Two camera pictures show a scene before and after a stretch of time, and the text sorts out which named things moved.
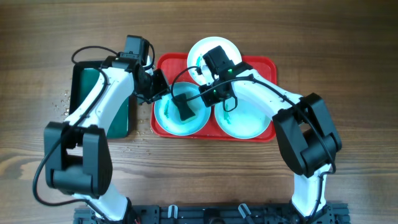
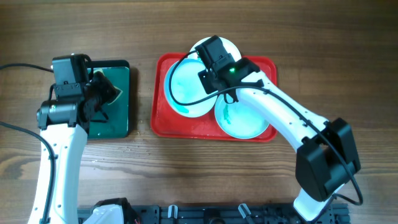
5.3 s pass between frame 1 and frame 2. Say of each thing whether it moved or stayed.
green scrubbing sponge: moved
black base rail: stayed
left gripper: moved
